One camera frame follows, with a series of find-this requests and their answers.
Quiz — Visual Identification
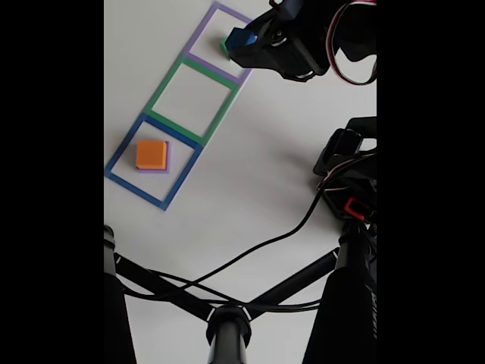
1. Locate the small blue cube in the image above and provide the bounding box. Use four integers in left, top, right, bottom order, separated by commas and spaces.
226, 27, 259, 50

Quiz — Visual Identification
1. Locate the purple square block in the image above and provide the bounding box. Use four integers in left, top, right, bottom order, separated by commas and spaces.
136, 141, 173, 174

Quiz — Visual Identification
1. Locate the orange square block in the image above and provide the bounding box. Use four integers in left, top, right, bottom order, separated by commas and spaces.
135, 139, 168, 171

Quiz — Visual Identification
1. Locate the purple tape square outline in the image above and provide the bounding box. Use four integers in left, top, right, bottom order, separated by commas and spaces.
181, 1, 254, 85

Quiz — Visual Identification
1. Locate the green tape square outline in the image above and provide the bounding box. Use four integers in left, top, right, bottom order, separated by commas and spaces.
142, 55, 239, 147

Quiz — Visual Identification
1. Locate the blue tape square outline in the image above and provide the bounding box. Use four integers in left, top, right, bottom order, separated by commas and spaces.
104, 112, 202, 212

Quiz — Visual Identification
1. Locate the red clamp piece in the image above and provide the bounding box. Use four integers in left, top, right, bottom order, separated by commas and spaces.
343, 196, 371, 218

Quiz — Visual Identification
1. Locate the black tripod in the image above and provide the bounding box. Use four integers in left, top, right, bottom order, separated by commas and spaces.
104, 224, 377, 364

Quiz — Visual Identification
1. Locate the camera circuit board blue mount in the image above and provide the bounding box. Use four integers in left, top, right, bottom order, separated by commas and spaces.
268, 0, 305, 20

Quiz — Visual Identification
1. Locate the red white black servo cable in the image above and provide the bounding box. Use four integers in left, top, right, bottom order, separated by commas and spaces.
324, 0, 377, 86

